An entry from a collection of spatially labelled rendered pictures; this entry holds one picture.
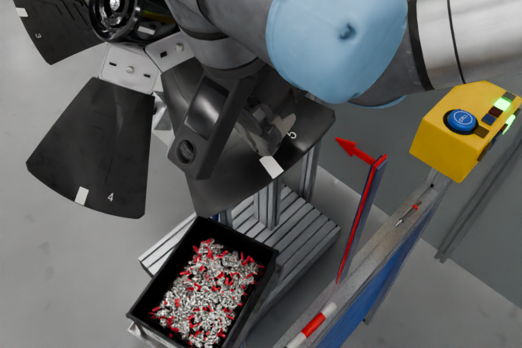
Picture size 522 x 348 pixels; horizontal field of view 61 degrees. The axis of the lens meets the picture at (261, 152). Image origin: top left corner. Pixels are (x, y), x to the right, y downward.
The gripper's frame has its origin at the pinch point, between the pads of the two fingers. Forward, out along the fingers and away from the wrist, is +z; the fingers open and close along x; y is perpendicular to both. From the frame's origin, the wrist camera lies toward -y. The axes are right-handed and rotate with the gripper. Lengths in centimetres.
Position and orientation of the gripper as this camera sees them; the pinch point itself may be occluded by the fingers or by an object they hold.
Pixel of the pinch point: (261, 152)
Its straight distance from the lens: 57.1
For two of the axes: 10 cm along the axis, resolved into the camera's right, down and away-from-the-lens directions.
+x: -7.2, -5.4, 4.3
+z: 2.0, 4.4, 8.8
